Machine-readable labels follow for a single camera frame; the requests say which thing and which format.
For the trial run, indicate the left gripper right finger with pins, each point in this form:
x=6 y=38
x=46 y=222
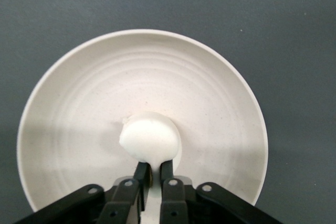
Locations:
x=174 y=203

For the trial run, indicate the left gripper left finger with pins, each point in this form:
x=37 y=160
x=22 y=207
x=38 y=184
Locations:
x=115 y=203

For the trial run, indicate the white steamed bun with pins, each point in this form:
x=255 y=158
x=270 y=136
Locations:
x=149 y=137

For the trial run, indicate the round cream plate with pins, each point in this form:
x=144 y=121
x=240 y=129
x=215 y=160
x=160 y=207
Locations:
x=92 y=103

